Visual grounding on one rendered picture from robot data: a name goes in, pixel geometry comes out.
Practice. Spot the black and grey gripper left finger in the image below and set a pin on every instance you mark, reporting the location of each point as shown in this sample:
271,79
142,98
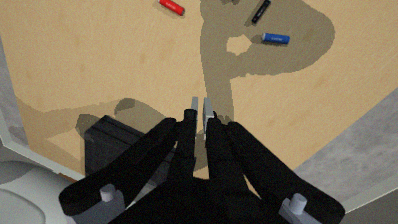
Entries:
105,194

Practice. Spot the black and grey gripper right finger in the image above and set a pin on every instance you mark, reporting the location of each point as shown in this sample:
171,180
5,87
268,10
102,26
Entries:
293,198

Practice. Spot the black battery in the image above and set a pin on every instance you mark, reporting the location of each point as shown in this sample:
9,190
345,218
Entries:
261,11

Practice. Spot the red aa battery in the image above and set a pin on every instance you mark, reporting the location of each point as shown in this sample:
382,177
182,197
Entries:
172,6

